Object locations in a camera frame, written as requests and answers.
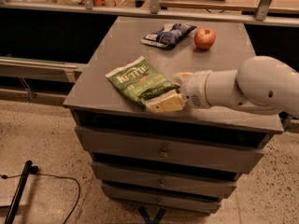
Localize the grey drawer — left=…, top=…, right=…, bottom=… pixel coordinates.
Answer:
left=102, top=184, right=221, bottom=214
left=75, top=126, right=263, bottom=174
left=91, top=161, right=236, bottom=199

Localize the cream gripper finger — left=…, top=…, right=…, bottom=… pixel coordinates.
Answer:
left=172, top=72, right=192, bottom=84
left=146, top=90, right=185, bottom=113

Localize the grey side shelf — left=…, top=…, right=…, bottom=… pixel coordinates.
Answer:
left=0, top=57, right=85, bottom=83

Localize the red apple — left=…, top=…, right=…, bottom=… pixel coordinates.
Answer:
left=194, top=28, right=216, bottom=50

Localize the middle grey drawer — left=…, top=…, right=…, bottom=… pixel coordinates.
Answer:
left=91, top=161, right=236, bottom=199

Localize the blue chip bag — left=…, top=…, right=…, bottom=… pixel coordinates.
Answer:
left=141, top=23, right=195, bottom=49

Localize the grey metal shelf rail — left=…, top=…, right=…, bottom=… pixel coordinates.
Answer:
left=0, top=0, right=299, bottom=27

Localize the top grey drawer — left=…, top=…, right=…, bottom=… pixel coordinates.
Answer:
left=75, top=126, right=263, bottom=174

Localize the green jalapeno chip bag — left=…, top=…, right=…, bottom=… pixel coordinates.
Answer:
left=106, top=56, right=178, bottom=109

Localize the bottom grey drawer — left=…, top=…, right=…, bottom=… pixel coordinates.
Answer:
left=102, top=184, right=221, bottom=214

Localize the grey drawer cabinet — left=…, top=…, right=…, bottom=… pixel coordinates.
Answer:
left=64, top=17, right=283, bottom=203

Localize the black pole on floor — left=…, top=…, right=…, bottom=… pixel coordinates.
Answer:
left=5, top=161, right=33, bottom=224

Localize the black cable on floor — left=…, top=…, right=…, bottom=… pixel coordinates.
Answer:
left=0, top=171, right=81, bottom=224

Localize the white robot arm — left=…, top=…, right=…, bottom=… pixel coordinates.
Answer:
left=147, top=56, right=299, bottom=119

